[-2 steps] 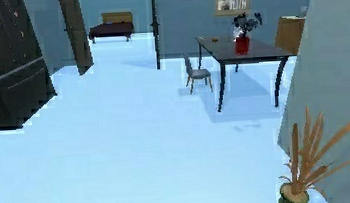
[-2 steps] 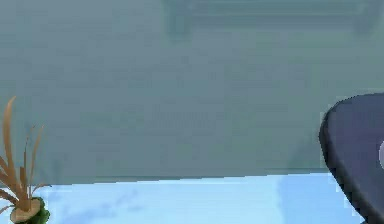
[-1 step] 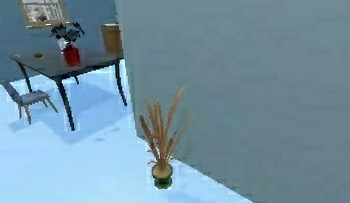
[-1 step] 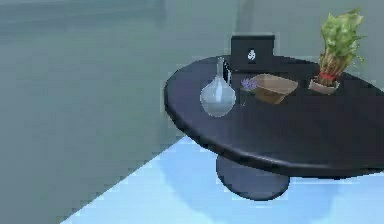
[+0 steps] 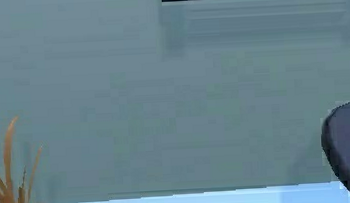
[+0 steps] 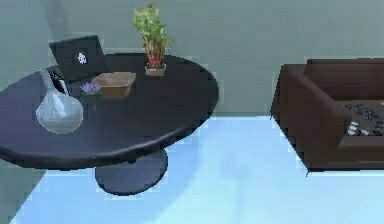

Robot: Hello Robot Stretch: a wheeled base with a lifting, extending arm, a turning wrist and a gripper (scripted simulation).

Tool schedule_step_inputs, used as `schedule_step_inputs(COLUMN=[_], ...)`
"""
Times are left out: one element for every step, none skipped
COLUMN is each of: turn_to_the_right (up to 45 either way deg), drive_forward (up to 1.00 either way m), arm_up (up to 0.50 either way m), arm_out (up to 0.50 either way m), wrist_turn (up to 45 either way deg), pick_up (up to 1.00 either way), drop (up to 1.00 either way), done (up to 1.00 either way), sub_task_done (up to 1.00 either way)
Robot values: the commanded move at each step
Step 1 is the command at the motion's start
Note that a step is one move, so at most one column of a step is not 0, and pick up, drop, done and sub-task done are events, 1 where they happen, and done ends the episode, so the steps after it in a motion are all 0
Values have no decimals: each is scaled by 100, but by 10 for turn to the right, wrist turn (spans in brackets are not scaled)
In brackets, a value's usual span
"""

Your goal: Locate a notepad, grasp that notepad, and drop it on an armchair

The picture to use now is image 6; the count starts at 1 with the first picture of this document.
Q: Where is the dark brown armchair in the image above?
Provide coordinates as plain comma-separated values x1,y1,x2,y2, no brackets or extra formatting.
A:
270,57,384,173

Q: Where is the green potted house plant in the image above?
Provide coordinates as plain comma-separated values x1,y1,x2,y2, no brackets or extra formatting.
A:
132,3,175,77

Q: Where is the small purple flower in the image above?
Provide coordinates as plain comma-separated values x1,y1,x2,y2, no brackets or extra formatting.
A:
79,81,102,97

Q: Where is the black laptop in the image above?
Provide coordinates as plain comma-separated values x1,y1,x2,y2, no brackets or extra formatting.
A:
48,34,109,95

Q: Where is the clear glass vase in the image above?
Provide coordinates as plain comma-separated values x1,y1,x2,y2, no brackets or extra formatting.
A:
35,68,84,136

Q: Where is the black remote control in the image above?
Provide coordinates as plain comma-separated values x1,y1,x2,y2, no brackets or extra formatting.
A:
343,102,384,137

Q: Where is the round black pedestal table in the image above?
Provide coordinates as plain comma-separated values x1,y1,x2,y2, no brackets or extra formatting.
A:
0,53,220,197

